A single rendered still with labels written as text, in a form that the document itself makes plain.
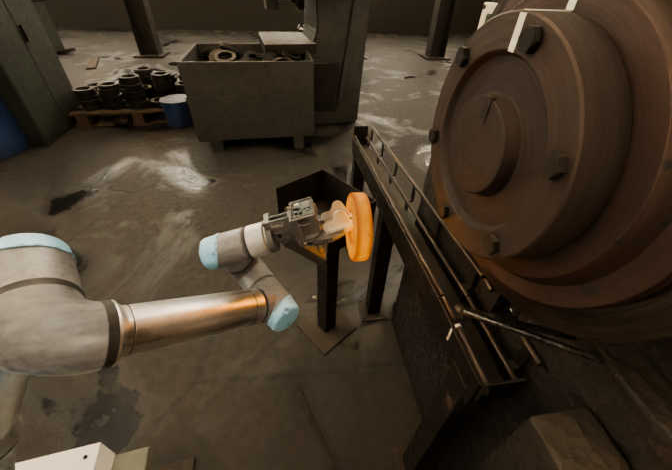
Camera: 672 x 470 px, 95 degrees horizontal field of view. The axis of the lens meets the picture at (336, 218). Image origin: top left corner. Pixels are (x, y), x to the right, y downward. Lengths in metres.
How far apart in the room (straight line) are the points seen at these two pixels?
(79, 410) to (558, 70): 1.64
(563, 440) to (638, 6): 0.49
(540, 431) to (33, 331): 0.66
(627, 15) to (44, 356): 0.69
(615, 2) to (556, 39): 0.05
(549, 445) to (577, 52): 0.47
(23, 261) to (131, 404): 1.01
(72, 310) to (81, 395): 1.12
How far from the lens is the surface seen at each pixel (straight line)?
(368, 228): 0.63
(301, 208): 0.67
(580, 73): 0.33
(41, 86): 3.93
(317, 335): 1.48
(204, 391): 1.46
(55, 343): 0.54
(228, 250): 0.70
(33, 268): 0.60
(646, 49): 0.36
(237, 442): 1.36
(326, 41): 3.26
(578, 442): 0.60
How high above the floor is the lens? 1.27
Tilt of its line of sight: 38 degrees down
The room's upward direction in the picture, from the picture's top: 2 degrees clockwise
